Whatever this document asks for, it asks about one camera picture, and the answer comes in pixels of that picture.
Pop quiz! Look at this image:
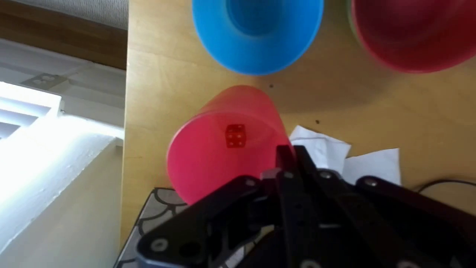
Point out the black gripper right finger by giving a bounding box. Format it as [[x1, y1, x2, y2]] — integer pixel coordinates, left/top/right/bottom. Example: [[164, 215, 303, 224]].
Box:
[[291, 144, 476, 268]]

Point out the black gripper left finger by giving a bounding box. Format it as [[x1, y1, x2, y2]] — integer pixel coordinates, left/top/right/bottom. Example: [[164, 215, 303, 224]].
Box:
[[135, 144, 312, 268]]

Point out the pink plastic cup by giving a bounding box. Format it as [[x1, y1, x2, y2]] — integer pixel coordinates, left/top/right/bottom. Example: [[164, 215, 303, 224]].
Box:
[[165, 83, 294, 206]]

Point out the red die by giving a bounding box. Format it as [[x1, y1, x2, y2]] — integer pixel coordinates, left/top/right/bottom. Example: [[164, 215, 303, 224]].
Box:
[[225, 121, 247, 148]]

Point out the blue plastic cup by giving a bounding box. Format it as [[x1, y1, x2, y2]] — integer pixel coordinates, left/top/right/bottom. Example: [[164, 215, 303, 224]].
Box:
[[190, 0, 326, 77]]

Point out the pink plastic bowl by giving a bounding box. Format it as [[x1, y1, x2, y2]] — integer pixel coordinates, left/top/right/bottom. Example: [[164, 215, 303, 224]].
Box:
[[348, 0, 476, 75]]

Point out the crumpled white tissue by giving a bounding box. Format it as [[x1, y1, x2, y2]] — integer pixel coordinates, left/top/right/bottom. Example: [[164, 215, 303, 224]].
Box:
[[288, 123, 403, 185]]

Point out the wooden dresser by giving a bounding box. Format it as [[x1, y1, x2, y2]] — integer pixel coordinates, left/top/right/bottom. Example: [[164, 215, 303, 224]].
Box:
[[119, 0, 476, 249]]

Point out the white window sill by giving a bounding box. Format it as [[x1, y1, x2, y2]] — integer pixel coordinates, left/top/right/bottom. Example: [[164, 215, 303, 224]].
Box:
[[0, 80, 126, 255]]

